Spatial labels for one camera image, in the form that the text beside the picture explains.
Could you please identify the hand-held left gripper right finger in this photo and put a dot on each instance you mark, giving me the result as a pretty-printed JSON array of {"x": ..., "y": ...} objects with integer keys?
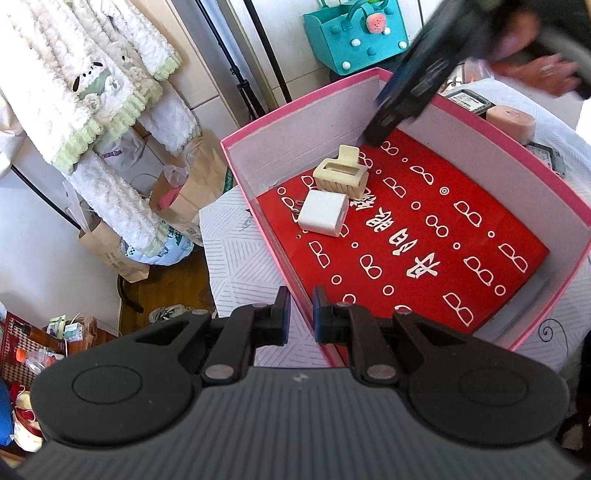
[{"x": 318, "y": 318}]

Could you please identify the wooden side table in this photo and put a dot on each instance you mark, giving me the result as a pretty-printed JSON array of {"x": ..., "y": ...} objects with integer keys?
[{"x": 99, "y": 337}]

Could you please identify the pink cardboard box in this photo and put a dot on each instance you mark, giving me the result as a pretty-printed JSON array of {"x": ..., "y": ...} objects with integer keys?
[{"x": 295, "y": 138}]

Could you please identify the cream and red plush item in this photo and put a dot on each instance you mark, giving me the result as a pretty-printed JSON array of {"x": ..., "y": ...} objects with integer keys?
[{"x": 27, "y": 415}]

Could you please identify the red plaid basket bag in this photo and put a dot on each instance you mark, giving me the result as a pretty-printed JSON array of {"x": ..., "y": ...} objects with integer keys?
[{"x": 18, "y": 337}]

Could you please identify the black tripod stand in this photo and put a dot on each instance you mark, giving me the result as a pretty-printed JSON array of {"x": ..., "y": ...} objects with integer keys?
[{"x": 240, "y": 74}]

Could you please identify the brown paper bag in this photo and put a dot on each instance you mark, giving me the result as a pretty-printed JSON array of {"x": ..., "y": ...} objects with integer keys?
[
  {"x": 198, "y": 184},
  {"x": 106, "y": 254}
]

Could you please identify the person's right hand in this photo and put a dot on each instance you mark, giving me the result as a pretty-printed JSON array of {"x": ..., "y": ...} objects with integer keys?
[{"x": 540, "y": 71}]

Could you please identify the grey printed garment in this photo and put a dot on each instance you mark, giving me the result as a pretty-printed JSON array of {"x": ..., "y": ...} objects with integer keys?
[{"x": 122, "y": 161}]

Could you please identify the pink round case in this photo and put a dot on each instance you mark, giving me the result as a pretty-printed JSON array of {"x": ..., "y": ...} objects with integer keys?
[{"x": 510, "y": 123}]

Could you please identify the white fluffy pants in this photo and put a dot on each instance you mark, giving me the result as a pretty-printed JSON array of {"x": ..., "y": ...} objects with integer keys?
[{"x": 120, "y": 207}]

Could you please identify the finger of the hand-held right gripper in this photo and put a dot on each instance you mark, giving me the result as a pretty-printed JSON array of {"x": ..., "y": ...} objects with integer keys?
[
  {"x": 393, "y": 86},
  {"x": 392, "y": 124}
]

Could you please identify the blue green plastic pack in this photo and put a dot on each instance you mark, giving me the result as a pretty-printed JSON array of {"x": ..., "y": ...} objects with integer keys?
[{"x": 171, "y": 247}]

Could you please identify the beige wardrobe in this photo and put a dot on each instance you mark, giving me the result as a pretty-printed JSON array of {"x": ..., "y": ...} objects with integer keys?
[{"x": 295, "y": 46}]

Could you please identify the white charger adapter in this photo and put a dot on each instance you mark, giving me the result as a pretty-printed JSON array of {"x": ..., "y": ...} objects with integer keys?
[{"x": 321, "y": 212}]

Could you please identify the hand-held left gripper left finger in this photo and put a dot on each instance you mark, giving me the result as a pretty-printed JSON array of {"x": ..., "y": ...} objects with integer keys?
[{"x": 284, "y": 318}]

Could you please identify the teal felt handbag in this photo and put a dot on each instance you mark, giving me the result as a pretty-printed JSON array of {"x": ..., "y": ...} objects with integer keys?
[{"x": 351, "y": 32}]

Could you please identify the white sneaker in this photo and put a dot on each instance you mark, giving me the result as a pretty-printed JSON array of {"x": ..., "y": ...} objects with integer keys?
[{"x": 166, "y": 314}]

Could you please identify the cream hair claw clip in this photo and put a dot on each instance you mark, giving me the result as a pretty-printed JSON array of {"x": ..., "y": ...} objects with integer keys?
[{"x": 339, "y": 180}]

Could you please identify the small green white packets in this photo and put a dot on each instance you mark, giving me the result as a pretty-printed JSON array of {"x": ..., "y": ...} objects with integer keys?
[{"x": 64, "y": 327}]

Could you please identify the white fluffy cardigan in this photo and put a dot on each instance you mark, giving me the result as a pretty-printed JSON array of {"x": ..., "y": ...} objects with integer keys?
[{"x": 69, "y": 46}]

